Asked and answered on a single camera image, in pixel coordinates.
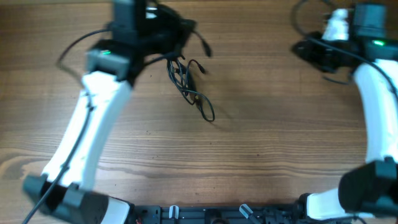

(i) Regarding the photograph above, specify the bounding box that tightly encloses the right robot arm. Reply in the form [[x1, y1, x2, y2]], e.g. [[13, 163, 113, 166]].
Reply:
[[290, 2, 397, 223]]

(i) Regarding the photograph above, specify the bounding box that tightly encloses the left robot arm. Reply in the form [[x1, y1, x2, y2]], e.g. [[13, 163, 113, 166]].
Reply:
[[22, 1, 197, 223]]

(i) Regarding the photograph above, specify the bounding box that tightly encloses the black USB cable one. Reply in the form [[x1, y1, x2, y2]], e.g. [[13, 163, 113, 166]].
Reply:
[[166, 57, 216, 123]]

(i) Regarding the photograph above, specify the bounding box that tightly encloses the black USB cable two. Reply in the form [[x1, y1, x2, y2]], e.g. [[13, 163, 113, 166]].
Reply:
[[142, 29, 214, 68]]

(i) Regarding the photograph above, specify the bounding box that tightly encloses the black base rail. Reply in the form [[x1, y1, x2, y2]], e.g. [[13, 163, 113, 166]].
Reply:
[[130, 204, 299, 224]]

